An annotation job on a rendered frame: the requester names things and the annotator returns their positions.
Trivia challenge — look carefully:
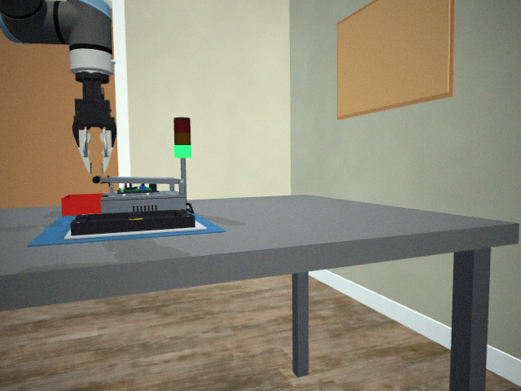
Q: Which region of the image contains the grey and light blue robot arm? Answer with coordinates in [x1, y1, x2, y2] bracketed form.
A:
[0, 0, 116, 77]

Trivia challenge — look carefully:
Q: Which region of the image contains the red bin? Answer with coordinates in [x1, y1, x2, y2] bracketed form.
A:
[61, 193, 103, 216]

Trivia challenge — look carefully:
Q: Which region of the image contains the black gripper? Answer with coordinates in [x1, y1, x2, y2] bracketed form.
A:
[72, 71, 117, 174]

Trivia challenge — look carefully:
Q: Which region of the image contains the green circuit board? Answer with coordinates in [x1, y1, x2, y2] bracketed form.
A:
[119, 184, 152, 191]

